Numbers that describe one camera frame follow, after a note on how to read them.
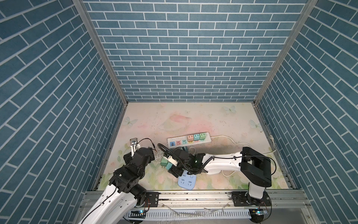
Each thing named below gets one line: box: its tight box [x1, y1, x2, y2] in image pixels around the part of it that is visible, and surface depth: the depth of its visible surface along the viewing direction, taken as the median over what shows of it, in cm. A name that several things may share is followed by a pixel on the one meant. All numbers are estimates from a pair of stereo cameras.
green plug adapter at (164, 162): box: [160, 156, 169, 168], surface depth 86 cm
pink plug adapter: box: [187, 134, 194, 142], surface depth 93 cm
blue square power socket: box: [177, 169, 197, 190], surface depth 79 cm
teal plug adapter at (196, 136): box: [193, 133, 200, 141], surface depth 93 cm
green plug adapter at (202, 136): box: [199, 133, 207, 141], surface depth 94 cm
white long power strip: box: [166, 132, 212, 148], surface depth 96 cm
